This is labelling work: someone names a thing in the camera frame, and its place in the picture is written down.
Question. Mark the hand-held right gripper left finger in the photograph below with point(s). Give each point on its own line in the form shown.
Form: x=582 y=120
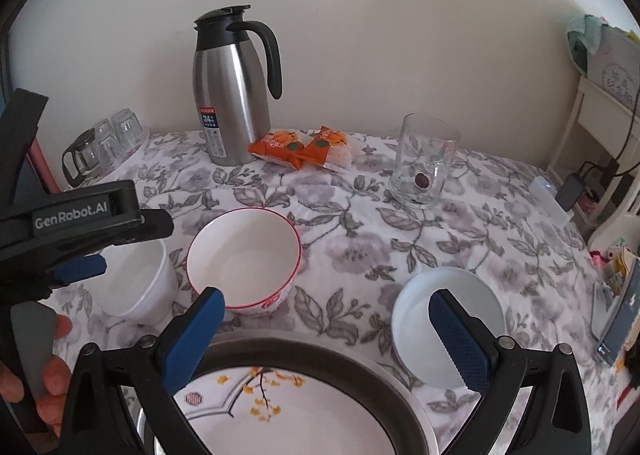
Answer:
x=195 y=335

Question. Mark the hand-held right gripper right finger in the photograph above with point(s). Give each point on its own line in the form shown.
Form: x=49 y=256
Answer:
x=460 y=340

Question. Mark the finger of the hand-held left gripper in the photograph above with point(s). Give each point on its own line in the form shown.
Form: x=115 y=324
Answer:
x=80 y=269
x=150 y=227

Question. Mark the small pale blue bowl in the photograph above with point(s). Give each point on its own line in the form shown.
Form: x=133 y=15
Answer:
x=425 y=330

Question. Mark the white square bowl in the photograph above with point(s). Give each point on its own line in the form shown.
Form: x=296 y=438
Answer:
x=145 y=280

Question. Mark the stainless steel basin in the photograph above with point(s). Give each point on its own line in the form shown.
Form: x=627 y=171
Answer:
x=410 y=415

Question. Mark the strawberry print red-rimmed bowl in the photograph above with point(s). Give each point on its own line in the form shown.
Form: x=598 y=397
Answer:
x=245 y=260

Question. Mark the yellow flower plate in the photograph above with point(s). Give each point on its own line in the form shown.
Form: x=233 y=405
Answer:
x=310 y=415

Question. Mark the person's left hand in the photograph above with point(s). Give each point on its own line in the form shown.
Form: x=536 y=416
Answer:
x=60 y=377

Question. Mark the pink upright strip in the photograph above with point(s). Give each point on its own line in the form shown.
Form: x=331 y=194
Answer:
x=42 y=167

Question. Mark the glass teapot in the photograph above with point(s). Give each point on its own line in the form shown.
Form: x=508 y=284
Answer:
x=82 y=160

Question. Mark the white round tray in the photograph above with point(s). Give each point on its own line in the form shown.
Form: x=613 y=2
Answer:
x=126 y=162

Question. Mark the clear drinking glass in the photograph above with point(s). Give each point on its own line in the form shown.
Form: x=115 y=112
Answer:
x=106 y=142
x=127 y=130

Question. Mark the orange snack packet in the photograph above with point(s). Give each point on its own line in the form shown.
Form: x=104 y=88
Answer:
x=327 y=147
x=277 y=147

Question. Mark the grey floral blanket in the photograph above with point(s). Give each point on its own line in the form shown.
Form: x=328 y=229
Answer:
x=350 y=235

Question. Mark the stainless steel thermos jug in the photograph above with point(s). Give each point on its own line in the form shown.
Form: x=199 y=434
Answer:
x=230 y=85

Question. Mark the brown dried fruit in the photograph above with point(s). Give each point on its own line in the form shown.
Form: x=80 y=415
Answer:
x=421 y=180

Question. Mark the white plastic case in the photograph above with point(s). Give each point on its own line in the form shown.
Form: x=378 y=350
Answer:
x=547 y=197

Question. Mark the small colourful trinkets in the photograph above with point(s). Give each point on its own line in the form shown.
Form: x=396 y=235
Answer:
x=610 y=257

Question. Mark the black charger adapter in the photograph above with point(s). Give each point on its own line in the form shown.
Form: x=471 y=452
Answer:
x=572 y=191

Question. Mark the clear glass mug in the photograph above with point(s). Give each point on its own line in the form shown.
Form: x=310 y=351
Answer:
x=425 y=150

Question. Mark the white shelf rack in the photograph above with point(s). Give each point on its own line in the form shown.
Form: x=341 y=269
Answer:
x=580 y=125

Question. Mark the white printed storage bag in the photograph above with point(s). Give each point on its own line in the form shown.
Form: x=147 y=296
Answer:
x=617 y=65

